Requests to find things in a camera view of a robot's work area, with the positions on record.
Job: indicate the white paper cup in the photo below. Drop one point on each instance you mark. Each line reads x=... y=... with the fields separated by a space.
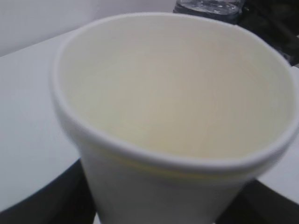
x=172 y=114

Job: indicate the clear water bottle green label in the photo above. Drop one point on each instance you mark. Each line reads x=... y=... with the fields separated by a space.
x=222 y=10

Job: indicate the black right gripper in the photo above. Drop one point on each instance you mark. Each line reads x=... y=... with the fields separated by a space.
x=277 y=23

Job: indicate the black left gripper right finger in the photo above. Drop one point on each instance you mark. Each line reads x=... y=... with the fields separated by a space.
x=258 y=204

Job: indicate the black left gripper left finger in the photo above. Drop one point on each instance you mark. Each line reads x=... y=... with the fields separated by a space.
x=66 y=200

